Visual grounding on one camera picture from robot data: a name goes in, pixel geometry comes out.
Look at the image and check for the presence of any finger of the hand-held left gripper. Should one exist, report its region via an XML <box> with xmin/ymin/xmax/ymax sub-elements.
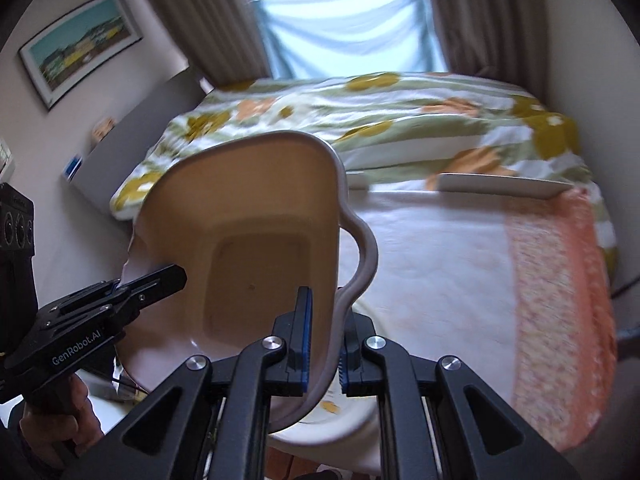
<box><xmin>37</xmin><ymin>280</ymin><xmax>132</xmax><ymax>318</ymax></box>
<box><xmin>120</xmin><ymin>264</ymin><xmax>189</xmax><ymax>310</ymax></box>

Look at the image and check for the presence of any beige plastic basin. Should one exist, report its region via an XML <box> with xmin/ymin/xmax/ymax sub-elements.
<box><xmin>116</xmin><ymin>130</ymin><xmax>379</xmax><ymax>434</ymax></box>

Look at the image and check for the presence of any orange patterned cloth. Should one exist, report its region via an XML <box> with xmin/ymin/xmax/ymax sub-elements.
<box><xmin>501</xmin><ymin>184</ymin><xmax>619</xmax><ymax>452</ymax></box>

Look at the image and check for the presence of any person's left hand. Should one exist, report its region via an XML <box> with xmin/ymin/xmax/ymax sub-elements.
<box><xmin>19</xmin><ymin>374</ymin><xmax>107</xmax><ymax>462</ymax></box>

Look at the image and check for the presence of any floral striped duvet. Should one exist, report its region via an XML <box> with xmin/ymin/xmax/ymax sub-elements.
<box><xmin>110</xmin><ymin>71</ymin><xmax>619</xmax><ymax>267</ymax></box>

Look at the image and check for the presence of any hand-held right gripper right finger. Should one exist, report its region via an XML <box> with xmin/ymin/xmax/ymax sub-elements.
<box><xmin>337</xmin><ymin>312</ymin><xmax>583</xmax><ymax>480</ymax></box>

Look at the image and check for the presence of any white towel mat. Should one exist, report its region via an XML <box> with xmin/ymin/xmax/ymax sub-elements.
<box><xmin>337</xmin><ymin>187</ymin><xmax>528</xmax><ymax>413</ymax></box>

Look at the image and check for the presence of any white duck print bowl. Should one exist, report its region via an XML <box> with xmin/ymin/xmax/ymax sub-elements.
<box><xmin>267</xmin><ymin>392</ymin><xmax>383</xmax><ymax>464</ymax></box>

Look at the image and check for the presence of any light blue cloth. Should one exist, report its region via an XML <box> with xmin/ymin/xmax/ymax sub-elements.
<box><xmin>249</xmin><ymin>0</ymin><xmax>449</xmax><ymax>81</ymax></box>

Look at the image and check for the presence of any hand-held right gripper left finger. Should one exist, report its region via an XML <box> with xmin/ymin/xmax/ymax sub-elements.
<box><xmin>102</xmin><ymin>286</ymin><xmax>316</xmax><ymax>480</ymax></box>

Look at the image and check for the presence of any brown curtain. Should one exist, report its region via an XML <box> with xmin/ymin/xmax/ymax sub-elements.
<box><xmin>404</xmin><ymin>0</ymin><xmax>572</xmax><ymax>97</ymax></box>
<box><xmin>125</xmin><ymin>0</ymin><xmax>274</xmax><ymax>87</ymax></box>

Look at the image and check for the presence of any grey bed headboard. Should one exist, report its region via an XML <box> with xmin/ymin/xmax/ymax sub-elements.
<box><xmin>70</xmin><ymin>64</ymin><xmax>212</xmax><ymax>212</ymax></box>

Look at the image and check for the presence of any framed houses picture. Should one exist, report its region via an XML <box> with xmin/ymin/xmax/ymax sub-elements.
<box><xmin>17</xmin><ymin>0</ymin><xmax>145</xmax><ymax>112</ymax></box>

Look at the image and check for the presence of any small pink toy box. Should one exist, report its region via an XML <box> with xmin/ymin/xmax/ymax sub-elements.
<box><xmin>92</xmin><ymin>117</ymin><xmax>117</xmax><ymax>142</ymax></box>

